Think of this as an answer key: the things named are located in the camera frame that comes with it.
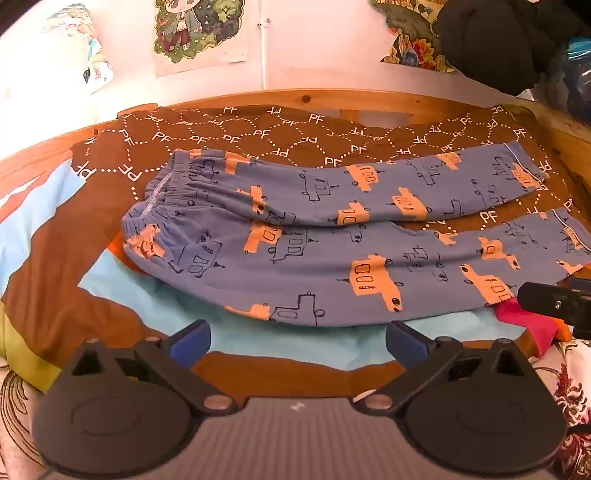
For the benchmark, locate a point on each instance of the brown patterned blanket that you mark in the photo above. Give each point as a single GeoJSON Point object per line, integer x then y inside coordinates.
{"type": "Point", "coordinates": [295, 134]}

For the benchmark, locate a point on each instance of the floral wall poster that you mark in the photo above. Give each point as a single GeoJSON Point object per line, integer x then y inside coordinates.
{"type": "Point", "coordinates": [406, 46]}

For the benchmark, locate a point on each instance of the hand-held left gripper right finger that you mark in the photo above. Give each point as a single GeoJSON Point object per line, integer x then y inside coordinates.
{"type": "Point", "coordinates": [404, 344]}

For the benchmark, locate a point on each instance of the pale printed wall poster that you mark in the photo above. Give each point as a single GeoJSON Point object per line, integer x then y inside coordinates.
{"type": "Point", "coordinates": [92, 60]}

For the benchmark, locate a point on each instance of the wooden bed frame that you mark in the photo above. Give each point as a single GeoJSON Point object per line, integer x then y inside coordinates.
{"type": "Point", "coordinates": [304, 98]}

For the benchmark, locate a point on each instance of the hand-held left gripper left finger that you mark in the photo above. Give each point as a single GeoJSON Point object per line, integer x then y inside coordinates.
{"type": "Point", "coordinates": [191, 341]}

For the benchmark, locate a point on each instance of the pink cloth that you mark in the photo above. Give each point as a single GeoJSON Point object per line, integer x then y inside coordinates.
{"type": "Point", "coordinates": [531, 323]}

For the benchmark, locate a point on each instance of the black cloth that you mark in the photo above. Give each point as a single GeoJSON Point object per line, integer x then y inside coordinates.
{"type": "Point", "coordinates": [489, 41]}

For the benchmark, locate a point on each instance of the colour block bedsheet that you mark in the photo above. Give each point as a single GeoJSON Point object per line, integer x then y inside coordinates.
{"type": "Point", "coordinates": [46, 258]}

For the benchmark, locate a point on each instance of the blue pants with orange print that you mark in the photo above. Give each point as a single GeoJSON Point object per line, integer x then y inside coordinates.
{"type": "Point", "coordinates": [323, 258]}

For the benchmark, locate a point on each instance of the cartoon figure wall poster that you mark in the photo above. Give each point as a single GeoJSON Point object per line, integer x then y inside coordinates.
{"type": "Point", "coordinates": [194, 32]}

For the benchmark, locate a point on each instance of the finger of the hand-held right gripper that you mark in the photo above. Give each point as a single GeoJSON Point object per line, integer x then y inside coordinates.
{"type": "Point", "coordinates": [545, 300]}

